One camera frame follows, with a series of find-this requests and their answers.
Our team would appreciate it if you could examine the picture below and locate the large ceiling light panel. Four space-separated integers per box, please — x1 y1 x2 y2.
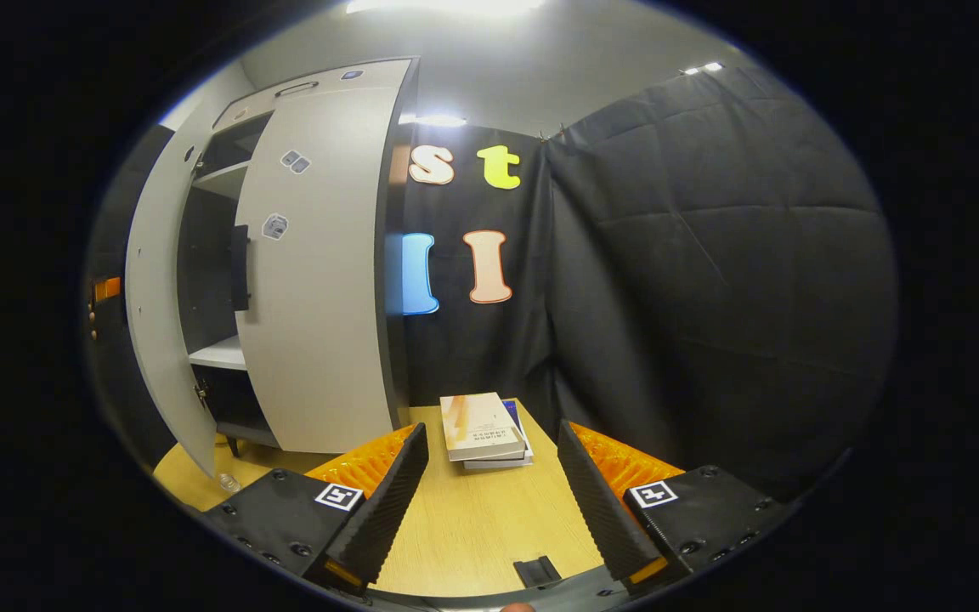
345 0 546 20

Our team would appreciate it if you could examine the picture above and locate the black door handle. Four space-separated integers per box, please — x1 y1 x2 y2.
229 224 252 312

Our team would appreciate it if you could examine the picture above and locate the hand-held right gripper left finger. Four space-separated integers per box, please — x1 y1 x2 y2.
201 422 429 596

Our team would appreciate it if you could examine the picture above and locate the grey cabinet door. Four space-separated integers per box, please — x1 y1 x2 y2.
235 85 399 454
125 100 220 479

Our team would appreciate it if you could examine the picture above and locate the grey cabinet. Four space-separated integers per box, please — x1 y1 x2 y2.
175 56 420 460

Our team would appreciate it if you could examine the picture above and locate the grey cabinet drawer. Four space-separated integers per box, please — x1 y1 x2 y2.
213 58 416 130

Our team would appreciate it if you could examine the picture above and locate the black backdrop cloth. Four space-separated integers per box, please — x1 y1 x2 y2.
400 66 898 502
86 123 176 468

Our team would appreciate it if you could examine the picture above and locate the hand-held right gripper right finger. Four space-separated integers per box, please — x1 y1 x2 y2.
557 420 796 596

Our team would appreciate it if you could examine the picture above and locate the grey cabinet shelf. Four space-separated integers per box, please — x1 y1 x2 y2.
194 160 251 201
190 334 246 371

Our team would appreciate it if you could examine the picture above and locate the tan book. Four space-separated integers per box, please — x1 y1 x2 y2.
440 392 527 462

